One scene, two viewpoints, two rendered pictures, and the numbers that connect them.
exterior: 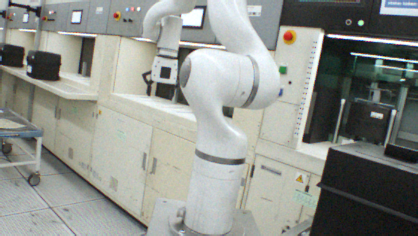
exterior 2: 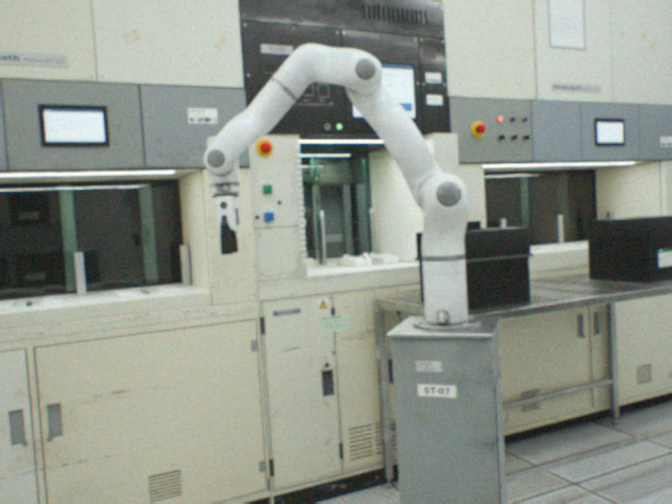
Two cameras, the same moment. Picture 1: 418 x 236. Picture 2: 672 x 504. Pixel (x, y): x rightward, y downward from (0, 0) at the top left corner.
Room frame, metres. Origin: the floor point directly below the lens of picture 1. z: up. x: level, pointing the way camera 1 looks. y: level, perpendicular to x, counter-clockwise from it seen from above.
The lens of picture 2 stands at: (0.27, 1.65, 1.07)
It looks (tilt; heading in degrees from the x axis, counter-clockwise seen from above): 3 degrees down; 295
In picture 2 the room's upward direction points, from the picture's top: 3 degrees counter-clockwise
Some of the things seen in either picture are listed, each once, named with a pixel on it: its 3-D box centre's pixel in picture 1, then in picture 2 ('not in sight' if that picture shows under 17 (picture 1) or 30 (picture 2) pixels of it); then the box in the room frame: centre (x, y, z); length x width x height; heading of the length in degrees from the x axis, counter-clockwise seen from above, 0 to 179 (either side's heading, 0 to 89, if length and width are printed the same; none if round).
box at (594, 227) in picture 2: not in sight; (637, 247); (0.20, -1.17, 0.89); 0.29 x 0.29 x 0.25; 54
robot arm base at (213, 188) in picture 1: (213, 193); (445, 291); (0.72, -0.03, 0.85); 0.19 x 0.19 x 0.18
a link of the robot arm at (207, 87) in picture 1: (216, 104); (443, 217); (0.71, 0.00, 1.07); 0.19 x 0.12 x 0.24; 115
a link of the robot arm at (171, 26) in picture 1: (169, 32); (223, 160); (1.26, 0.23, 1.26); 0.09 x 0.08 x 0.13; 115
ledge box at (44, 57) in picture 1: (42, 64); not in sight; (2.91, 1.71, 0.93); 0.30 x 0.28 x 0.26; 47
